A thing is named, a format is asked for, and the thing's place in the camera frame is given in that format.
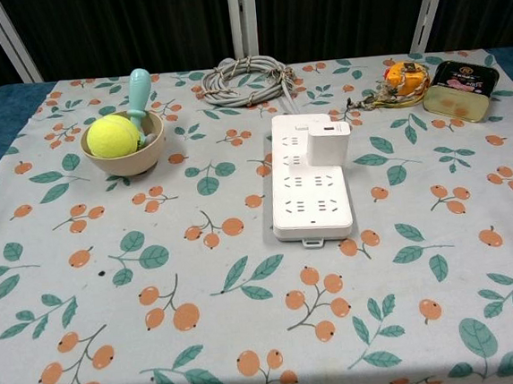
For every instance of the white power strip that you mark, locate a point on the white power strip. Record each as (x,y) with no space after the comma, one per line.
(298,206)

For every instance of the white charger block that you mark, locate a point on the white charger block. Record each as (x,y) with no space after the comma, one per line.
(326,149)

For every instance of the floral printed tablecloth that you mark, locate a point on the floral printed tablecloth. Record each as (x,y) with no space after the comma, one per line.
(156,277)

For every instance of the beige bowl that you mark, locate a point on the beige bowl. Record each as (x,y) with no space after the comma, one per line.
(123,161)

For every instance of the yellow tennis ball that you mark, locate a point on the yellow tennis ball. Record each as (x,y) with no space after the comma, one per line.
(112,136)

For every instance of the black rectangular tin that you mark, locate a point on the black rectangular tin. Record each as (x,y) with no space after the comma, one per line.
(456,89)

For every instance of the white metal frame post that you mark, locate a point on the white metal frame post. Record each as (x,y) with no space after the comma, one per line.
(243,15)
(8,38)
(431,6)

